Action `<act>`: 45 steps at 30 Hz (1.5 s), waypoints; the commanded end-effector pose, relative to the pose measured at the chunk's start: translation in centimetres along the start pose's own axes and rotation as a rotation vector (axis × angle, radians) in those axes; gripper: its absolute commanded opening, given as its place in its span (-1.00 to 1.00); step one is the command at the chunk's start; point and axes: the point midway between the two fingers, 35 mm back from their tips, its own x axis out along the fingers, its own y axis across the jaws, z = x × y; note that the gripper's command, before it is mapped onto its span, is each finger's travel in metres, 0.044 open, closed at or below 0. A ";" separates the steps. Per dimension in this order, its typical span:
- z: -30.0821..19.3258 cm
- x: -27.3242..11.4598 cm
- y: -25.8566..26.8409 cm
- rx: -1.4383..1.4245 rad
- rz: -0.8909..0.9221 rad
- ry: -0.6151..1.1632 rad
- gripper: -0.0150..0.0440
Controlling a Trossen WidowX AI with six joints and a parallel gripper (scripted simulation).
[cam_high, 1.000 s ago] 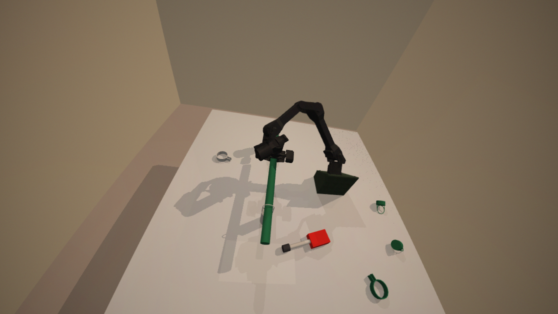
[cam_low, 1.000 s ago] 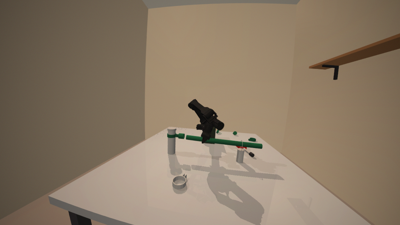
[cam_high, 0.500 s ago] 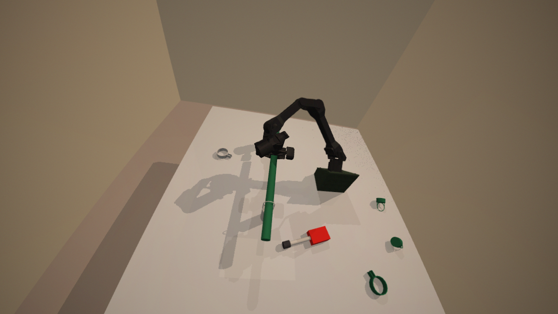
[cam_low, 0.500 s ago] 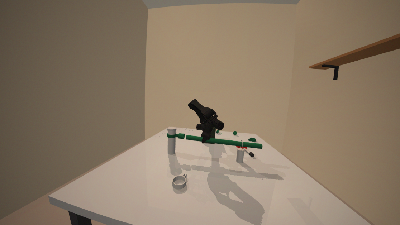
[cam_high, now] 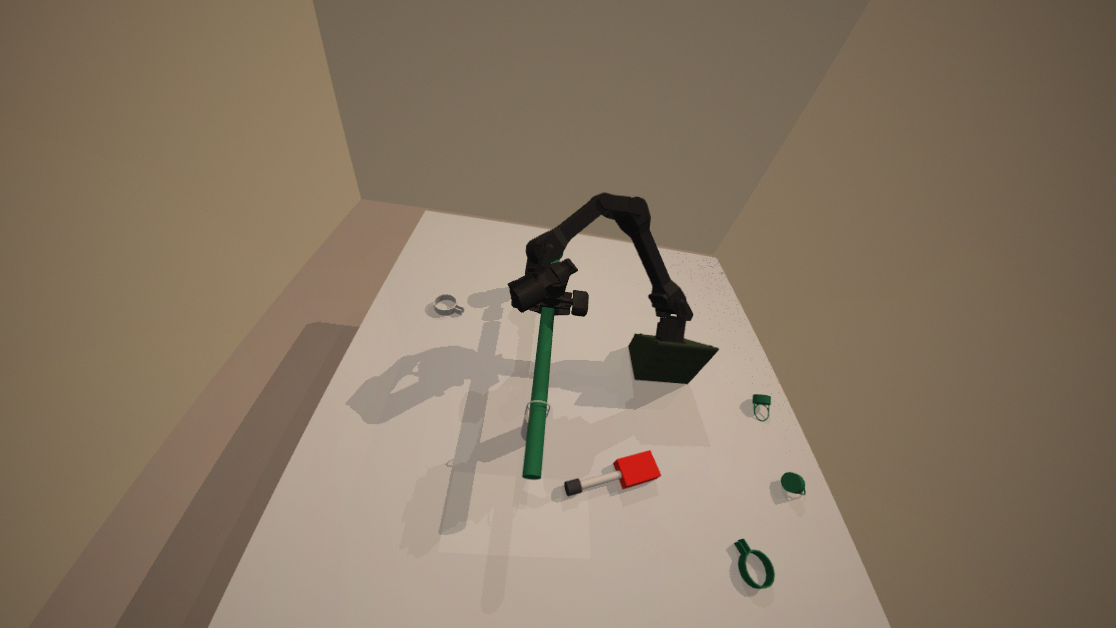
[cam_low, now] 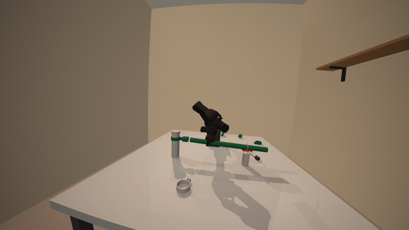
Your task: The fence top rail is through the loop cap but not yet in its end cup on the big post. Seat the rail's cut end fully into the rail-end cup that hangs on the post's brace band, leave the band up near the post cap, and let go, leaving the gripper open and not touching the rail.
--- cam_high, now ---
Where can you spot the grey cylinder with wire hook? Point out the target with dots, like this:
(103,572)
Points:
(526,416)

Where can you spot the grey metal ring with two small tabs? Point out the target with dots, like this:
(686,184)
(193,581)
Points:
(455,309)

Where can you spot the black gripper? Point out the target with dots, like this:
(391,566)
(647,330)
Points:
(563,302)

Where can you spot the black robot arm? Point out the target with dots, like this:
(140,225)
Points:
(633,217)

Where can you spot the dark green loop with tab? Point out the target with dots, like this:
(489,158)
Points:
(745,550)

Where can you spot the green cylindrical rod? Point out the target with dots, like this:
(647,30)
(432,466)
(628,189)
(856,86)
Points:
(537,413)

